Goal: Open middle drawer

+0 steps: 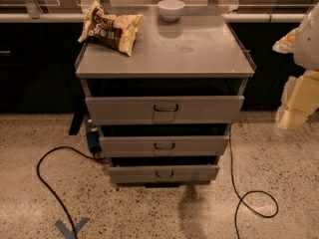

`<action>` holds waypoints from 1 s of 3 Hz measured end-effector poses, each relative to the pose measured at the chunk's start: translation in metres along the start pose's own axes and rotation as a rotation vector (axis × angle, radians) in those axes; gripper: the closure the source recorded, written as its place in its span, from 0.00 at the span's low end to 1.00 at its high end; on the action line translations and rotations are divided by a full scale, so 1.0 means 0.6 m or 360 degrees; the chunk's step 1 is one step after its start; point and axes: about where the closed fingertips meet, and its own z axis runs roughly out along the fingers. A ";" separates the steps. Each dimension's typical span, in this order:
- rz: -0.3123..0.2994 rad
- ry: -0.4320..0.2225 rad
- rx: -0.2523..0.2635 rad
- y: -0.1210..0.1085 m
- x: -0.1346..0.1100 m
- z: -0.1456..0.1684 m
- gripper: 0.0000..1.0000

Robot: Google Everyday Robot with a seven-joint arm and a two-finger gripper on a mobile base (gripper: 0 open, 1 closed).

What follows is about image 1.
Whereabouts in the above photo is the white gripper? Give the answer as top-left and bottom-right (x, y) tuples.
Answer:
(274, 70), (319, 137)

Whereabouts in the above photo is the grey drawer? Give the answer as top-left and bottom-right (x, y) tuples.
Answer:
(109, 164), (219, 184)
(100, 135), (228, 157)
(86, 96), (244, 125)

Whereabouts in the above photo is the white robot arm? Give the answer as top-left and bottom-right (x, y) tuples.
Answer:
(273, 4), (319, 136)

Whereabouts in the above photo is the grey bottom drawer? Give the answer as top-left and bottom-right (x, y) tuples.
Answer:
(109, 164), (219, 184)

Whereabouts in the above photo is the grey metal drawer cabinet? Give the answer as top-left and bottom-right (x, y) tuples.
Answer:
(74, 4), (257, 188)

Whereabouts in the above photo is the grey top drawer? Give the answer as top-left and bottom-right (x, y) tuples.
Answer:
(86, 96), (244, 125)

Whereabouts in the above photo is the white ceramic bowl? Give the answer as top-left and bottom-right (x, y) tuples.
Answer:
(158, 0), (185, 22)

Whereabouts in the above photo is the yellow brown chip bag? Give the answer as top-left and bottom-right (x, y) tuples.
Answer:
(78, 1), (145, 56)

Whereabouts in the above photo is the blue power box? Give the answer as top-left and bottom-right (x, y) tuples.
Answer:
(86, 128), (102, 153)

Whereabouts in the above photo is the blue tape floor marker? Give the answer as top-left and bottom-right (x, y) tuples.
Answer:
(54, 216), (92, 239)

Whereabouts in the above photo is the black cable right floor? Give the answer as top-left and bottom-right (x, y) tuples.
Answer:
(228, 129), (279, 239)

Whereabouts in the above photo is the black cable floor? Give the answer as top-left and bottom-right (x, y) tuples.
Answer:
(36, 145), (110, 239)
(228, 129), (279, 239)

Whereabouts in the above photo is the black cable left floor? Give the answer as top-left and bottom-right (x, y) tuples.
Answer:
(36, 145), (110, 239)

